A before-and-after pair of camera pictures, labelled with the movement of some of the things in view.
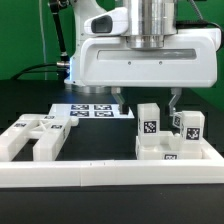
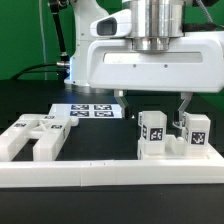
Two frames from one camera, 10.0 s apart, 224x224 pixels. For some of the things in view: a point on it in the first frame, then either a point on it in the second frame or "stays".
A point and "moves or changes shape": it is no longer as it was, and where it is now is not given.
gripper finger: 171,106 -> 187,97
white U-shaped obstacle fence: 114,172 stays
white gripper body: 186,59 stays
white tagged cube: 148,124 moves or changes shape
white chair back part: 51,131 stays
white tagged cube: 192,129 moves or changes shape
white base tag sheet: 91,111 stays
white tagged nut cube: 177,120 stays
